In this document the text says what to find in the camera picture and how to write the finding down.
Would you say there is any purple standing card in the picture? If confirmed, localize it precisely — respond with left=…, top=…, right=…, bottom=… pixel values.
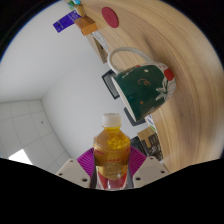
left=52, top=9, right=82, bottom=34

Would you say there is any wooden side desk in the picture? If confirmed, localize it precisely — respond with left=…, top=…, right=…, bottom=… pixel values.
left=87, top=31, right=111, bottom=64

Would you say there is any flat round red coaster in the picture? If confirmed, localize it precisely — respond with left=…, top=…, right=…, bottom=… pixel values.
left=101, top=6, right=120, bottom=29

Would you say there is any tan labelled box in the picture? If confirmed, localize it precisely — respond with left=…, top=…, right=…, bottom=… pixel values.
left=75, top=3, right=88, bottom=18

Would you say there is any black striped box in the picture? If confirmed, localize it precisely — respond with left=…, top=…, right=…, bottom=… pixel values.
left=130, top=134, right=148, bottom=156

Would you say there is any green and white mug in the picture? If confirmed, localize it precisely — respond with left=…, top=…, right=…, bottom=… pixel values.
left=106, top=46, right=178, bottom=123

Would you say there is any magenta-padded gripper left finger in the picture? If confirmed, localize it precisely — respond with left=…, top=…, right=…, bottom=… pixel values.
left=54, top=147, right=98, bottom=189

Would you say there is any large ceiling light panel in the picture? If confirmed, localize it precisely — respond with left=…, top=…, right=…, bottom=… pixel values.
left=8, top=148, right=34, bottom=165

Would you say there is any orange-brown box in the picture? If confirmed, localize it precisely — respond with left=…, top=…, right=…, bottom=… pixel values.
left=73, top=14, right=99, bottom=37

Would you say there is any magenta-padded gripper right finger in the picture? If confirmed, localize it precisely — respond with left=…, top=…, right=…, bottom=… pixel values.
left=126, top=147, right=170, bottom=189

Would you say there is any yellow tea drink bottle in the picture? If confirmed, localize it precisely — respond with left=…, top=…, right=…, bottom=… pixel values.
left=92, top=112, right=132, bottom=191

